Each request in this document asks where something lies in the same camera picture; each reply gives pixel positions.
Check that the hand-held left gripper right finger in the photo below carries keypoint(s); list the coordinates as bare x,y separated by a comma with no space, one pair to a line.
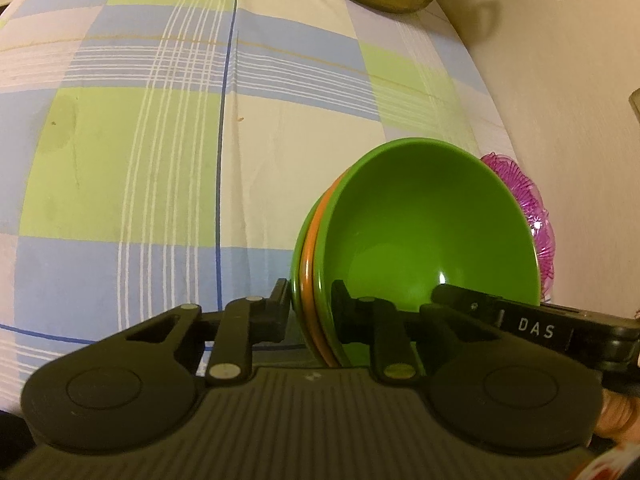
342,315

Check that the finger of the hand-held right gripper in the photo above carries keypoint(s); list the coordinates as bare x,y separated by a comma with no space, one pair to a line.
465,302

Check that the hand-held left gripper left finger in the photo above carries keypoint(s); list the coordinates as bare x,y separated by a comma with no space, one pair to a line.
277,315

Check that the orange bowl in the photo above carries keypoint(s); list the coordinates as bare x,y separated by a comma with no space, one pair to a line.
312,270

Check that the large green bowl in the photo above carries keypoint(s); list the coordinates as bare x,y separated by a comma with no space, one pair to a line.
298,265

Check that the small green bowl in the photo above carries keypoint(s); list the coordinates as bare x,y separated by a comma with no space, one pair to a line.
430,220

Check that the large round pink glass plate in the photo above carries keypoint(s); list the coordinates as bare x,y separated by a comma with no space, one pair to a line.
537,220

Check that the person's right hand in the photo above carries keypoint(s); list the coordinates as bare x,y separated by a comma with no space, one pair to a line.
620,412

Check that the checked pastel tablecloth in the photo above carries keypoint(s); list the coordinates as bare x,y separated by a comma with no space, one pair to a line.
150,135

